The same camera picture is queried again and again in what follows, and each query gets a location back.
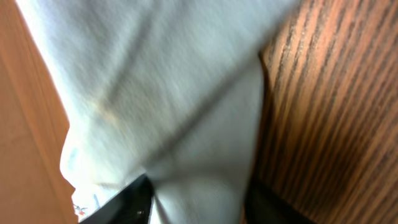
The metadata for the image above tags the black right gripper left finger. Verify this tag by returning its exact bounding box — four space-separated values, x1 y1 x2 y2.
80 174 154 224

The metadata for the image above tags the light blue printed t-shirt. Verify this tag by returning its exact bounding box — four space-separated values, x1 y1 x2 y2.
17 0 298 223

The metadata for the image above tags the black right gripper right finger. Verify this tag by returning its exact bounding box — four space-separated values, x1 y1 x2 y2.
244 182 315 224

